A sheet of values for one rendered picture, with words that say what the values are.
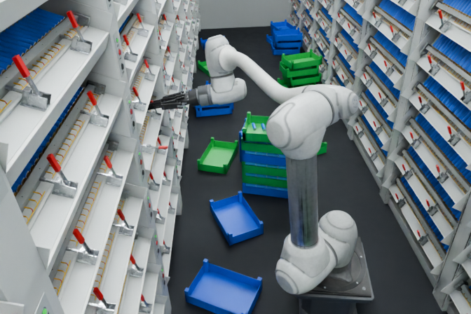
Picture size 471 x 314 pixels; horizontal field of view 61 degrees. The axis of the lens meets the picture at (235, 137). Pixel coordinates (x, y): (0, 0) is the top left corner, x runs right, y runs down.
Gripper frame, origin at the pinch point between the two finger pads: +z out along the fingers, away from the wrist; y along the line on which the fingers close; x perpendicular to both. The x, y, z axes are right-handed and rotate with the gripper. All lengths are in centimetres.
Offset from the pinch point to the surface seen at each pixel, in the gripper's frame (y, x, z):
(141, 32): -0.9, 32.2, -4.5
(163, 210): -19.3, -44.5, 5.3
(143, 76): -0.4, 14.1, 0.2
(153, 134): -14.1, -7.1, -0.1
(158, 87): 16.0, 0.9, -0.4
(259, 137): 28, -44, -44
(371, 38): 82, -20, -123
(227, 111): 135, -82, -21
